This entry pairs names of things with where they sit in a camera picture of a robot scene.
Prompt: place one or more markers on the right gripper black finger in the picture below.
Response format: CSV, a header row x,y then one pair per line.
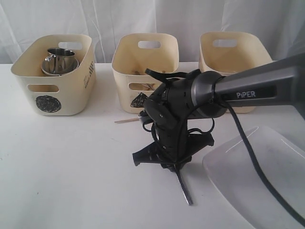
x,y
147,155
196,142

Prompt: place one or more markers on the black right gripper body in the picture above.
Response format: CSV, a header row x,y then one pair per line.
x,y
172,145

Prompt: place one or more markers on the stainless steel knife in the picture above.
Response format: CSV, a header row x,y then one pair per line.
x,y
184,188

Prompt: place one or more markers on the white ceramic bowl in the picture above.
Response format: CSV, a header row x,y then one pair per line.
x,y
46,69

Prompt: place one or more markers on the stainless steel mug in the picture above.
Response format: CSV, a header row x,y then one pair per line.
x,y
56,66
61,54

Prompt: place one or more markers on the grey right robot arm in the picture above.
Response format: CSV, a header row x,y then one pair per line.
x,y
199,95

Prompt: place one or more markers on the white rectangular plate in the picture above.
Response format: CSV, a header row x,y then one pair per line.
x,y
230,169

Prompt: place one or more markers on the cream bin with triangle mark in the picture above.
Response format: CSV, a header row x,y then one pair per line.
x,y
134,54

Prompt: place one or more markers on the cream bin with square mark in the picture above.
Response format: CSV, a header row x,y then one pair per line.
x,y
231,52

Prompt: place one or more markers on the cream bin with circle mark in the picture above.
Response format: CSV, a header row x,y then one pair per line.
x,y
66,94

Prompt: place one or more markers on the white curtain backdrop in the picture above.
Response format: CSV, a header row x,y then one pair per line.
x,y
279,24

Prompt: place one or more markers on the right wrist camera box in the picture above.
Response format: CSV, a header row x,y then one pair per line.
x,y
144,118

